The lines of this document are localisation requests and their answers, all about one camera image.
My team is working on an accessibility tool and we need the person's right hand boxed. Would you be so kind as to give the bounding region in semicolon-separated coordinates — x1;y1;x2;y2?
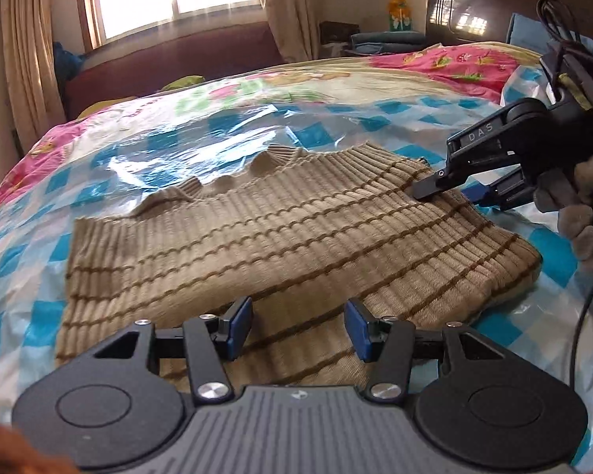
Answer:
534;153;593;273

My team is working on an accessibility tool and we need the dark box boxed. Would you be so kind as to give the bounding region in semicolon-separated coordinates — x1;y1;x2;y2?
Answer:
321;20;361;45

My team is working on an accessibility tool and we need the yellow toy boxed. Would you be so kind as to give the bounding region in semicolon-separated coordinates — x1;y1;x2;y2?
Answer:
386;0;412;33

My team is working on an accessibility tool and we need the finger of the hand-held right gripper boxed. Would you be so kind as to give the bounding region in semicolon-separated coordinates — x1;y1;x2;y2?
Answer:
412;150;523;202
473;169;538;211

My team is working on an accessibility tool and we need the blue pillow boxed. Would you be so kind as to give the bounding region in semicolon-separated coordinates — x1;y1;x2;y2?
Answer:
506;12;593;56

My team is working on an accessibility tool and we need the beige curtain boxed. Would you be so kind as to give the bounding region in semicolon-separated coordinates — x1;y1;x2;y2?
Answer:
0;0;69;135
261;0;323;63

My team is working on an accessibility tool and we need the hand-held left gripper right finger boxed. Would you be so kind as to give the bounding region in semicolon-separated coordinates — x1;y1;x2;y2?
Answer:
344;299;505;404

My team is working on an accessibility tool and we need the green cushion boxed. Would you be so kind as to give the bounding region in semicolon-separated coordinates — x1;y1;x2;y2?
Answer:
159;74;207;93

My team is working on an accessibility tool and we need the beige striped knit sweater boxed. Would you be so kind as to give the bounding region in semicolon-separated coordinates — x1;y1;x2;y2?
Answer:
56;142;545;392

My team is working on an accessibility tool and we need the blue bag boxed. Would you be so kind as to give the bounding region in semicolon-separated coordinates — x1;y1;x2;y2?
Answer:
53;41;83;83

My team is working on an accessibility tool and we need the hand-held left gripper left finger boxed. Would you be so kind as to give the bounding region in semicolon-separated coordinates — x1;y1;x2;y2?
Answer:
93;296;254;404

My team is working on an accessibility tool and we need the black cable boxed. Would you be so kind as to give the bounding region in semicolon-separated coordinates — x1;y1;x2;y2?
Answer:
536;0;593;392

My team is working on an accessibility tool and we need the dark blue folded cloth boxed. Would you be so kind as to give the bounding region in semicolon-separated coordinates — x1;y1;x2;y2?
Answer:
350;30;427;53

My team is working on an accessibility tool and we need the dark red headboard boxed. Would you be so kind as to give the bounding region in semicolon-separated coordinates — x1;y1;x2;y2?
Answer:
63;21;286;120

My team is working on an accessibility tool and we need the reddish brown cloth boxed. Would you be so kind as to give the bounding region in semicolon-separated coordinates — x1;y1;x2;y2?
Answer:
0;406;78;474

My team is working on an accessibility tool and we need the pink floral bedsheet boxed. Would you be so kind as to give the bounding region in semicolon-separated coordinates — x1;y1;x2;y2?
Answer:
0;41;545;219

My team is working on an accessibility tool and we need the dark wooden headboard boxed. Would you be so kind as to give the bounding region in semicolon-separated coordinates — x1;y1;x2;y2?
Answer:
427;0;593;54

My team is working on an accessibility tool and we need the yellow cushion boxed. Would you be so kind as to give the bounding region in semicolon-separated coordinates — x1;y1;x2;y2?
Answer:
76;96;140;120

